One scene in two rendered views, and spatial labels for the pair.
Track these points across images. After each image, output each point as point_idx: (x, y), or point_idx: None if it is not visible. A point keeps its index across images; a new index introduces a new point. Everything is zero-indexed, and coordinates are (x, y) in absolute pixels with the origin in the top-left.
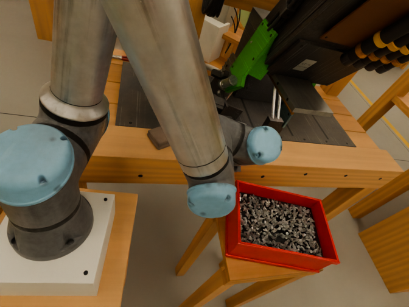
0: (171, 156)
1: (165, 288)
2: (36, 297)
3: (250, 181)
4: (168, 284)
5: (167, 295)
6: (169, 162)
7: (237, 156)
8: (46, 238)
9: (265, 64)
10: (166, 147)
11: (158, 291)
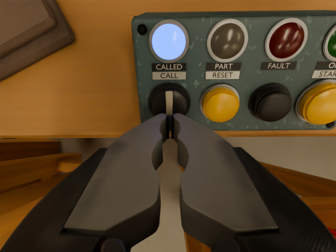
0: (28, 119)
1: (168, 177)
2: None
3: (330, 136)
4: (170, 173)
5: (169, 184)
6: (31, 137)
7: None
8: None
9: None
10: (4, 77)
11: (160, 179)
